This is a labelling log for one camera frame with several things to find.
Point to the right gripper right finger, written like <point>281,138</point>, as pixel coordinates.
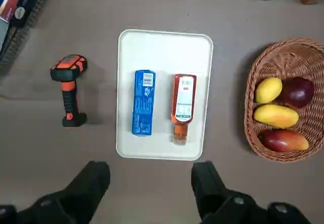
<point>212,191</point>

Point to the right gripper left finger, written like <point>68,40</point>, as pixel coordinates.
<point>83,191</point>

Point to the orange black barcode scanner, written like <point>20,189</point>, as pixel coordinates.
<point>69,67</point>

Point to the blue Oreo cookie box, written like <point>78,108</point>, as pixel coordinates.
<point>143,107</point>

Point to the white rectangular tray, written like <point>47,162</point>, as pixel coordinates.
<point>164,52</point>

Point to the red yellow mango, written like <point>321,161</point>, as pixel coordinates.
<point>284,140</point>

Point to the long yellow mango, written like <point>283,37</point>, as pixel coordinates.
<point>276,116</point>

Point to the small yellow mango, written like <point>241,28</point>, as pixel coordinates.
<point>268,90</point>

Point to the dark purple mango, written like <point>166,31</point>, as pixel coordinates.
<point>298,91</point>

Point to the brown wicker basket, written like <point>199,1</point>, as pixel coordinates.
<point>291,57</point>

